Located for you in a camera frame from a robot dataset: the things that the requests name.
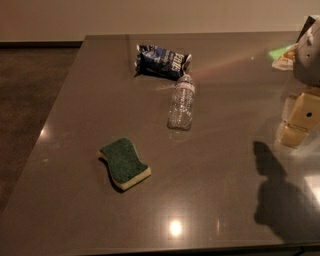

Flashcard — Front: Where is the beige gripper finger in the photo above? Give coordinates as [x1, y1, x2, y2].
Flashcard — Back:
[279, 87, 320, 148]

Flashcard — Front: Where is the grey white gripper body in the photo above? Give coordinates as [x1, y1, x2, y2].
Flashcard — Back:
[294, 23, 320, 87]

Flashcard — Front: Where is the clear plastic water bottle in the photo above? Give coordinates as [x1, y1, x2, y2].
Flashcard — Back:
[167, 74, 195, 131]

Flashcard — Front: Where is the dark box at table corner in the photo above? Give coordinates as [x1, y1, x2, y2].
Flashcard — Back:
[296, 15, 320, 42]

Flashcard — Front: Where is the blue crumpled chip bag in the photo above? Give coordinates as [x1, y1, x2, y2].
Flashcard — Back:
[135, 45, 192, 81]

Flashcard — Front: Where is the green and yellow sponge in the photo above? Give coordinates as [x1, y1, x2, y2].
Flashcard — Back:
[99, 138, 151, 191]

